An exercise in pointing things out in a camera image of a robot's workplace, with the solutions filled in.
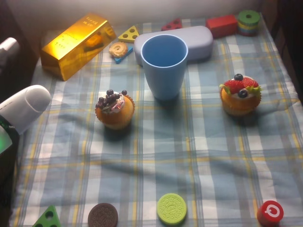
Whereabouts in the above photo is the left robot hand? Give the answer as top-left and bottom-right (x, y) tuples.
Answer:
(0, 37), (52, 161)

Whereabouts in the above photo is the grape topped toy cupcake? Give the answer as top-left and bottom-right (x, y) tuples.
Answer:
(95, 89), (136, 130)

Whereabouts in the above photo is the strawberry topped toy cupcake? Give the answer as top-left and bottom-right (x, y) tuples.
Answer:
(219, 73), (263, 117)

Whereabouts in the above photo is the light blue plastic cup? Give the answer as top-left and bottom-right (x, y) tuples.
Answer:
(141, 34), (189, 100)

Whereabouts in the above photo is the shiny gold bar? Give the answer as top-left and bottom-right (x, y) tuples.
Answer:
(40, 13), (118, 81)

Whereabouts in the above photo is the swirl toy biscuit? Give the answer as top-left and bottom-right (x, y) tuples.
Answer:
(108, 42), (129, 58)

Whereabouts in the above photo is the green triangle block with holes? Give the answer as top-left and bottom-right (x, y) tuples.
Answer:
(32, 205), (62, 227)

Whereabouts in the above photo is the yellow triangle block with holes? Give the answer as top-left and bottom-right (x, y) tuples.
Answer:
(117, 25), (139, 43)

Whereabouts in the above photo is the brown sandwich cookie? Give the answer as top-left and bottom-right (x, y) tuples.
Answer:
(87, 202), (118, 227)

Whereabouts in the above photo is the blue plaid tablecloth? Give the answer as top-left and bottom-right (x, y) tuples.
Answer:
(9, 14), (303, 227)

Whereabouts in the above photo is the red triangle block with holes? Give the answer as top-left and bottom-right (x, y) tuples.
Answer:
(161, 17), (183, 32)

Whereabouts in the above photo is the green sandwich cookie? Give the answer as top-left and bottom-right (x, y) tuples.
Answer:
(157, 193), (187, 225)

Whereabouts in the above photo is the lavender glasses case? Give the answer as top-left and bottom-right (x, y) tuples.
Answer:
(134, 25), (213, 67)

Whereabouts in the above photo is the red rectangular block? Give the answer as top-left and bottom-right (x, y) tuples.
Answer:
(205, 14), (238, 39)

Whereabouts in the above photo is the red cylinder with white mark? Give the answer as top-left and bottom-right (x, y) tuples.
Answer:
(257, 200), (284, 226)

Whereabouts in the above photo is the green topped ring stack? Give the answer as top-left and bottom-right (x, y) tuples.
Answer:
(237, 9), (260, 37)

